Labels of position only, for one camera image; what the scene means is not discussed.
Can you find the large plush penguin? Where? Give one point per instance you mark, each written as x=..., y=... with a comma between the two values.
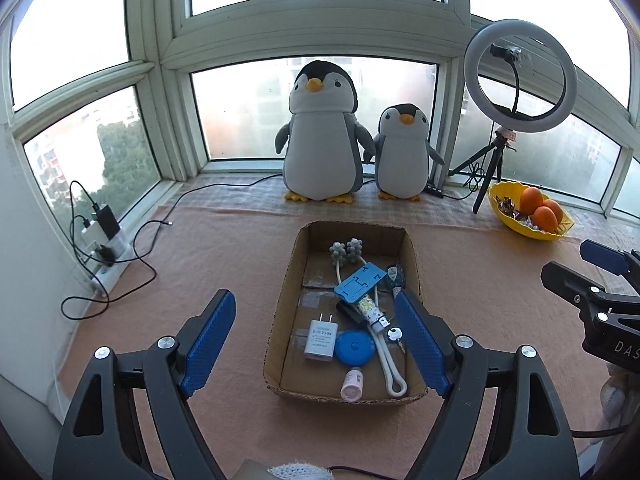
x=324, y=145

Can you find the white ring light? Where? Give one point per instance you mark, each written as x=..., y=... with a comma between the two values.
x=511, y=117

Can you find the orange fruit right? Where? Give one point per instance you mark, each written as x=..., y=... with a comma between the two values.
x=555, y=208

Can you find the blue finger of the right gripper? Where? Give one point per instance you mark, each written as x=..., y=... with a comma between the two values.
x=608, y=259

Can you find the black inline remote control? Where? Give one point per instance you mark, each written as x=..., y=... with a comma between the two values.
x=433, y=191

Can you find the open cardboard box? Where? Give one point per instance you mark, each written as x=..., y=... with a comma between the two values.
x=307, y=293

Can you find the silver key with ring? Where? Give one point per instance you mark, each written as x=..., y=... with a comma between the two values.
x=394, y=334

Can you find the black cylinder tube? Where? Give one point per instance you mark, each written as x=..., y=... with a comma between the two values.
x=351, y=314

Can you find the pink lotion bottle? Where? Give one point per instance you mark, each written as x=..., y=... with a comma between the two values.
x=352, y=386

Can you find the orange fruit rear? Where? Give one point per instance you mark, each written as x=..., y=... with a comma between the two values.
x=530, y=199

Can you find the blue plastic phone stand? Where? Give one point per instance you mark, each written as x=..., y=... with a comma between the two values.
x=359, y=284

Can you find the white usb power adapter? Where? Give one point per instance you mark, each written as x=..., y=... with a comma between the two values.
x=321, y=337

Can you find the patterned white lighter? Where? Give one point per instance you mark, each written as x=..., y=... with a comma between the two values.
x=372, y=313

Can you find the white gloved hand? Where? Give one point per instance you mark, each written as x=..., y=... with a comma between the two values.
x=619, y=397

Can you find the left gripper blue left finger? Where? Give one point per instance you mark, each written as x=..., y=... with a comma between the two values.
x=201, y=340

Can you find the yellow leaf-shaped fruit bowl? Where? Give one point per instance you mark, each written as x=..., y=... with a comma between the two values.
x=514, y=190

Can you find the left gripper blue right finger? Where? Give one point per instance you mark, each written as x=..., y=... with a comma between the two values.
x=428, y=338

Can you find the orange fruit front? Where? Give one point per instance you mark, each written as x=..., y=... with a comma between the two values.
x=544, y=219

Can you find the black charger adapter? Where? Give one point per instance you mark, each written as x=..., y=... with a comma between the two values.
x=107, y=221

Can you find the white power strip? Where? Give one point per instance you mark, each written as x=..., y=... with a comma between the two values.
x=110, y=256

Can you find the wrapped candies pile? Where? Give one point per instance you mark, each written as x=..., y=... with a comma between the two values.
x=507, y=209

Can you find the black tripod stand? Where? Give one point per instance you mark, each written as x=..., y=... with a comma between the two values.
x=500, y=141

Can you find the orange fruit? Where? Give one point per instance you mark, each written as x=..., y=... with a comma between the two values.
x=555, y=208
x=544, y=219
x=530, y=199

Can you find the small plush penguin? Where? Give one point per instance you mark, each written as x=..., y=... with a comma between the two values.
x=403, y=153

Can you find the white neck massager roller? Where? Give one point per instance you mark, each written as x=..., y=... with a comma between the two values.
x=347, y=259

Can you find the blue round tape measure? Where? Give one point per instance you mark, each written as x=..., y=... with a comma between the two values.
x=354, y=348

